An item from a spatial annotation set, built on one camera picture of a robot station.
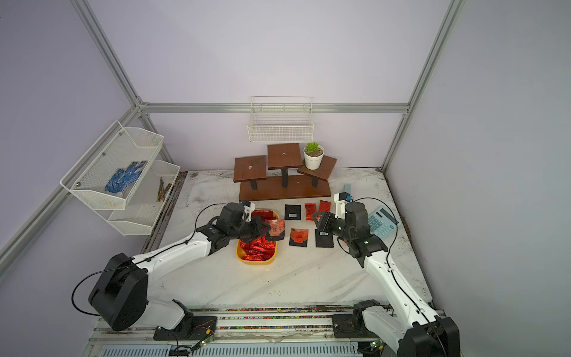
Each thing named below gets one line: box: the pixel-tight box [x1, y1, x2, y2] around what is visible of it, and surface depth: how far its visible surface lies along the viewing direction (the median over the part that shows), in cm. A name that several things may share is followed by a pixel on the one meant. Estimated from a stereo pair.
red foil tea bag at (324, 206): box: [318, 199, 331, 212], surface depth 109 cm
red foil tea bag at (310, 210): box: [304, 203, 317, 221], surface depth 106 cm
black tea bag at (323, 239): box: [315, 229, 334, 248], surface depth 97 cm
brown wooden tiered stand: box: [233, 142, 337, 202], surface depth 103 cm
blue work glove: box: [104, 160, 148, 195], surface depth 78 cm
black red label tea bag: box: [288, 227, 310, 248], surface depth 97 cm
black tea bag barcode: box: [284, 204, 302, 221], surface depth 106 cm
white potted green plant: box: [303, 142, 325, 171], surface depth 97 cm
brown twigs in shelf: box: [156, 177, 172, 203], surface depth 95 cm
